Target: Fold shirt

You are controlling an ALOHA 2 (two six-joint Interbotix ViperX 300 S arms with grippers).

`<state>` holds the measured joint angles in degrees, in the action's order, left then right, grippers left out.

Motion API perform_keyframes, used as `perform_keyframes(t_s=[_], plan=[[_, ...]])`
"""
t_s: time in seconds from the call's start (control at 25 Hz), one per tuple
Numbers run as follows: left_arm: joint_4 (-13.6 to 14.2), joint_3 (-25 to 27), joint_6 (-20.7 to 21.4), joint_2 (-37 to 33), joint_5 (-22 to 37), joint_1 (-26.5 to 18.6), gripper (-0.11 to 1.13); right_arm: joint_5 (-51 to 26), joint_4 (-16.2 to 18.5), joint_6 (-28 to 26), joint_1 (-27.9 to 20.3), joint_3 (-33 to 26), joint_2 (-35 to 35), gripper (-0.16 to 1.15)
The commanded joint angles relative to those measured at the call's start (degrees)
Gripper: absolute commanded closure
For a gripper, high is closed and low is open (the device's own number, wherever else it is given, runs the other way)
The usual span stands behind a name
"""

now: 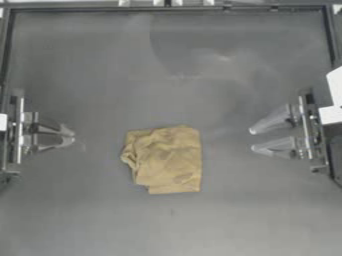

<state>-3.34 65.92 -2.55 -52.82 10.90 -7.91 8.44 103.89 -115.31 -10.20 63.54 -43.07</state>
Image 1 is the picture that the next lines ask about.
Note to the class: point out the tan camouflage T-shirt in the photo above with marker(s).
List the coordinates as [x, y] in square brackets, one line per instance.
[164, 160]

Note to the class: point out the silver frame bracket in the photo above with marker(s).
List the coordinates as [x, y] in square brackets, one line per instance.
[157, 2]
[176, 2]
[122, 2]
[208, 2]

